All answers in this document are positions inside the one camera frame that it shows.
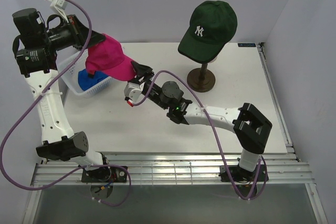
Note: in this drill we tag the aluminium rail frame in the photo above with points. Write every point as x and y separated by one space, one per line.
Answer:
159 152

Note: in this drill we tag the pink cap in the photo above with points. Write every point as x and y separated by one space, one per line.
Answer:
108 57

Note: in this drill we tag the blue logo sticker right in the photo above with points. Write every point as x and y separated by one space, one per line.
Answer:
247 45

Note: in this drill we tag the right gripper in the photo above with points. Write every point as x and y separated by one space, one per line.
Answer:
142 71

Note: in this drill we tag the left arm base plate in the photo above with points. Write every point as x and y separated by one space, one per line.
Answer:
104 175

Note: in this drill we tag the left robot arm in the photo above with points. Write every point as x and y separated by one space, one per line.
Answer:
35 50

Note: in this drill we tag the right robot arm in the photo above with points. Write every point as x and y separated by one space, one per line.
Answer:
251 127

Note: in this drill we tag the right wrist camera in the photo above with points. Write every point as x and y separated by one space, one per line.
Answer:
132 92

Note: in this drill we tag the dark green NY cap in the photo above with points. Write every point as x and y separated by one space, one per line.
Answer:
212 25

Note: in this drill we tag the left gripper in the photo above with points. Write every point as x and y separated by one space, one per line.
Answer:
79 32

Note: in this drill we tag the blue cap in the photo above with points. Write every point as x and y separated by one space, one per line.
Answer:
87 81

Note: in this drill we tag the brown mannequin stand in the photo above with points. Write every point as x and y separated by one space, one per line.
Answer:
201 79

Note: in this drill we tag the white plastic basket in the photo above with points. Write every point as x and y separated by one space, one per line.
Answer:
70 79

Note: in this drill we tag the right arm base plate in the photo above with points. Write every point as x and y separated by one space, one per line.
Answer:
242 176

